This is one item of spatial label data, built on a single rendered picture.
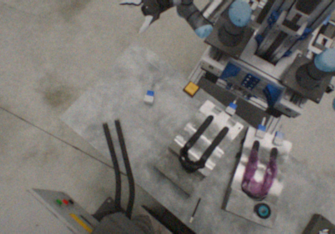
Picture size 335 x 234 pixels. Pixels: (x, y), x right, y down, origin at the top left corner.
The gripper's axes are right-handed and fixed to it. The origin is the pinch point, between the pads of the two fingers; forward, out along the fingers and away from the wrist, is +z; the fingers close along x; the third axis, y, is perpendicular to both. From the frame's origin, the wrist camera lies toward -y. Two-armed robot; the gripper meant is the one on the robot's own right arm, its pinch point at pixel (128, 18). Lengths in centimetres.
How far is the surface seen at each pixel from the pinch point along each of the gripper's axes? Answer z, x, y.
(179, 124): -7, -46, 60
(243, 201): -10, -99, 42
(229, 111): -36, -55, 53
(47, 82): 55, 53, 154
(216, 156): -12, -72, 46
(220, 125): -25, -59, 49
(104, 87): 19, -2, 66
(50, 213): 60, -51, -8
